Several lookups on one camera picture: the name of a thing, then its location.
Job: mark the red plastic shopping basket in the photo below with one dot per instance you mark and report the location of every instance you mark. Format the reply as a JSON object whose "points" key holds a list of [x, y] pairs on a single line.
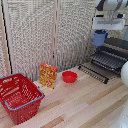
{"points": [[20, 110]]}

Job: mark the black oven tray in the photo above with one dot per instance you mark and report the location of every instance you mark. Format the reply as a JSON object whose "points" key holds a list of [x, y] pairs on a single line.
{"points": [[108, 60]]}

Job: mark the beige woven folding screen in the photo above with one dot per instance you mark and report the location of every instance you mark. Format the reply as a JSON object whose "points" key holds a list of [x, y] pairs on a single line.
{"points": [[30, 33]]}

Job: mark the black silver toaster oven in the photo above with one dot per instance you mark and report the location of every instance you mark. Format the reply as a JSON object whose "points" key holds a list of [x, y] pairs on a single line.
{"points": [[116, 44]]}

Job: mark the red plastic bowl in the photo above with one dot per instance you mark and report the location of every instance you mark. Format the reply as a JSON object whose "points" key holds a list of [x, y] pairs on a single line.
{"points": [[69, 77]]}

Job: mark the blue plastic mug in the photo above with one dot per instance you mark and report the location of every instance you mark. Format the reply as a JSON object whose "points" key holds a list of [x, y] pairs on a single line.
{"points": [[99, 39]]}

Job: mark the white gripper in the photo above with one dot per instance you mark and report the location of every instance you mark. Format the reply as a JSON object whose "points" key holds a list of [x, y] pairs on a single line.
{"points": [[108, 24]]}

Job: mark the red yellow cereal box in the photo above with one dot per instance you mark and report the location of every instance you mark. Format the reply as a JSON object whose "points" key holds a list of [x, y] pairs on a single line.
{"points": [[48, 75]]}

